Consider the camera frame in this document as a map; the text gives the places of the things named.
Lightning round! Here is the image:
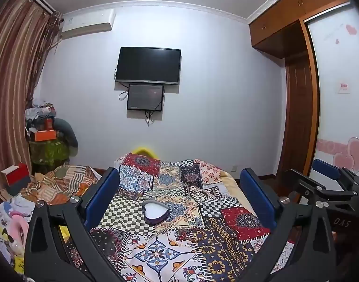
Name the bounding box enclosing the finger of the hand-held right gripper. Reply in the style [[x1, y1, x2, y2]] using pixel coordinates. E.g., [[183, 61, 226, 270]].
[[312, 159, 359, 193], [284, 168, 356, 208]]

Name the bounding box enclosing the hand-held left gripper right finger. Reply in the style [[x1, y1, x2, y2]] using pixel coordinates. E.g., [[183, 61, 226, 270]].
[[235, 167, 337, 282]]

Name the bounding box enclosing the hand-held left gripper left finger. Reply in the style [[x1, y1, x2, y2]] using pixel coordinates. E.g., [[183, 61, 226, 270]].
[[21, 167, 121, 282]]

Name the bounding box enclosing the heart-shaped jewelry box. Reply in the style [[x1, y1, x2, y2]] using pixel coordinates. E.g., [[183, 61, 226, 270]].
[[142, 199, 170, 225]]

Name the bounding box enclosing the beige bed sheet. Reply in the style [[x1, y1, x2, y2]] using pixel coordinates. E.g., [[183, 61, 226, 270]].
[[220, 170, 257, 210]]

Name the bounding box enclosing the orange striped blanket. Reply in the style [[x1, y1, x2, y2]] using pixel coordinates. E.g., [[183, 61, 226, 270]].
[[19, 164, 99, 205]]

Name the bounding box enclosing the white heart-print sliding door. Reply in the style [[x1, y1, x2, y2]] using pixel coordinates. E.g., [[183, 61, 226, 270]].
[[304, 2, 359, 180]]

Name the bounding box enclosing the yellow cushion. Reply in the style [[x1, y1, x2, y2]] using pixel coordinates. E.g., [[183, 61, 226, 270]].
[[131, 145, 159, 158]]

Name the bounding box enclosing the green patterned cloth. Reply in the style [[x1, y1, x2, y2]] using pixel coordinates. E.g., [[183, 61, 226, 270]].
[[28, 139, 71, 173]]

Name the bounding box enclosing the dark grey cushion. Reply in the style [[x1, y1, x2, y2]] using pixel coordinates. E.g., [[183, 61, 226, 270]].
[[54, 118, 79, 157]]

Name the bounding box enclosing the patchwork printed blanket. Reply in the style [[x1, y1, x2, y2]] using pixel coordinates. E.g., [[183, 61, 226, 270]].
[[88, 152, 295, 282]]

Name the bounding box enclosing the orange box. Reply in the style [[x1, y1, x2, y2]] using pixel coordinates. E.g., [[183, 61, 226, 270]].
[[33, 129, 57, 142]]

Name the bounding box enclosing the red and white box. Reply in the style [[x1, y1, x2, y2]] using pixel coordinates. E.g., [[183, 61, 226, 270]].
[[0, 163, 31, 196]]

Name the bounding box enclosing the pink plush item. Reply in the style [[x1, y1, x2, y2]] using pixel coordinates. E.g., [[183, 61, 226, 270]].
[[3, 211, 31, 254]]

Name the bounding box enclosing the white printed cloth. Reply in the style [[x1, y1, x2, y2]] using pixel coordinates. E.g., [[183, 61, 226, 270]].
[[0, 195, 37, 271]]

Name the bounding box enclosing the pile of clutter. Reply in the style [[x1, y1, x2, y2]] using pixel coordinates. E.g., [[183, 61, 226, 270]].
[[24, 101, 57, 133]]

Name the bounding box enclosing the small black monitor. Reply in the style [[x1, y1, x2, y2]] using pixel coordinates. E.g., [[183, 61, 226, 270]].
[[127, 83, 165, 112]]

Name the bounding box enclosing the brown striped curtain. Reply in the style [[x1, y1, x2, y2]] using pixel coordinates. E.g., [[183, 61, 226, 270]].
[[0, 0, 63, 210]]

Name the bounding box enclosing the wooden overhead cabinet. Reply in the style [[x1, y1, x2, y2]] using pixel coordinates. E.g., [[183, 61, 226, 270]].
[[248, 0, 351, 59]]

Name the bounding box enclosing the white air conditioner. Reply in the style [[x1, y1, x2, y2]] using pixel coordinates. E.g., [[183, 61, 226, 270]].
[[61, 9, 116, 39]]

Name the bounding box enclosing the black wall television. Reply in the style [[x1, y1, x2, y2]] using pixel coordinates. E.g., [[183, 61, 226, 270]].
[[115, 47, 181, 86]]

